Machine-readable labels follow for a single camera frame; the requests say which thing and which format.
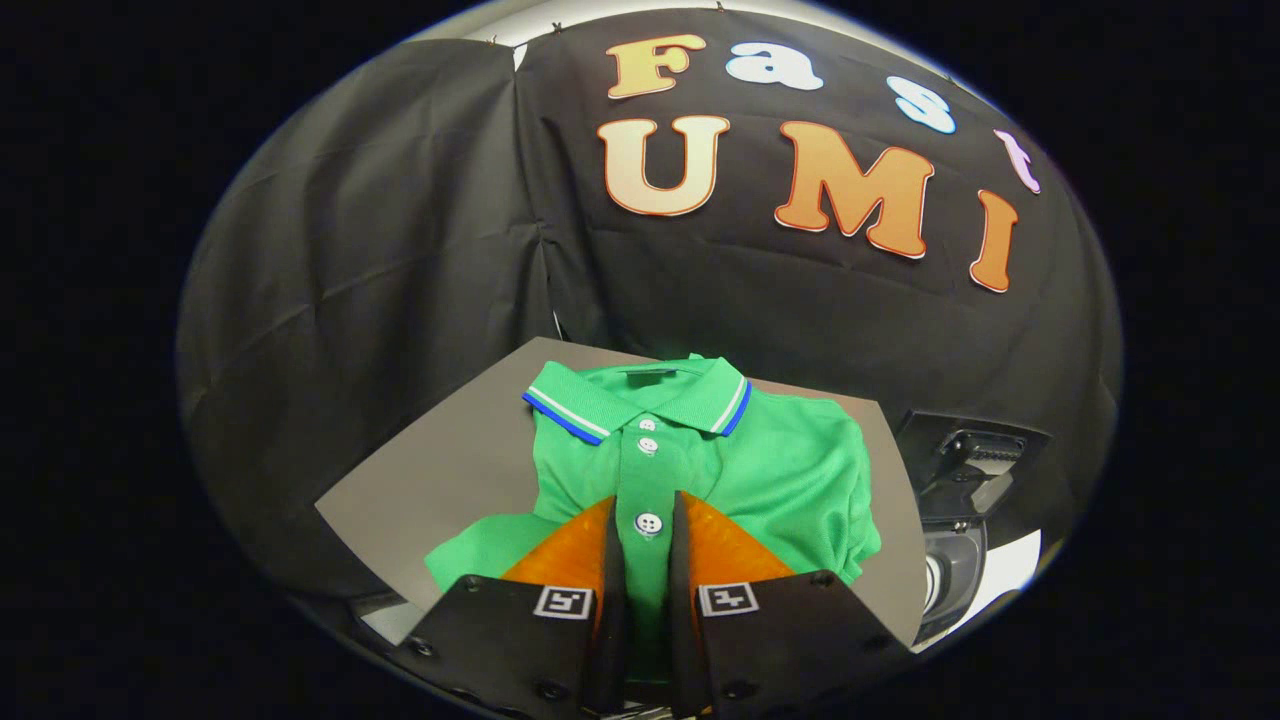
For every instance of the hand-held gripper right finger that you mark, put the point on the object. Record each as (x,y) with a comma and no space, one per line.
(685,620)

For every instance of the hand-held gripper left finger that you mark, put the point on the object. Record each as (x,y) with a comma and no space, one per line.
(612,620)

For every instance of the green polo shirt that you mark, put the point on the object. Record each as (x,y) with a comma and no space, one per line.
(780,470)

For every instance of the grey top-load washing machine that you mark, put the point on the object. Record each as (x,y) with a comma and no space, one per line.
(950,570)

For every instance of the dark glass washing machine lid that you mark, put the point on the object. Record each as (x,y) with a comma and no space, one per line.
(970,465)

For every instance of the grey flat board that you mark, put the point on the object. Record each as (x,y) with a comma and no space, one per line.
(450,480)

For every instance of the white flat sheet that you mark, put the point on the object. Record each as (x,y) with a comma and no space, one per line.
(1015,565)

